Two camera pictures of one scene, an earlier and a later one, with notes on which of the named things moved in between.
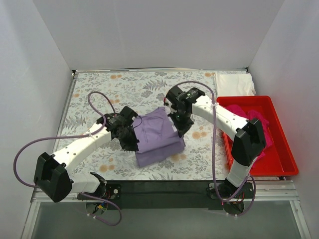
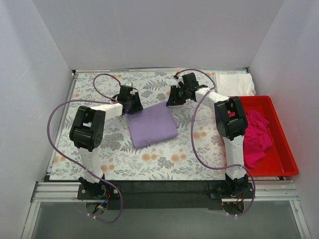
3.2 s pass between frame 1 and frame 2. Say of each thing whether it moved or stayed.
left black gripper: moved
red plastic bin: stayed
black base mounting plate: stayed
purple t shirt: moved
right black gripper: moved
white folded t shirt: stayed
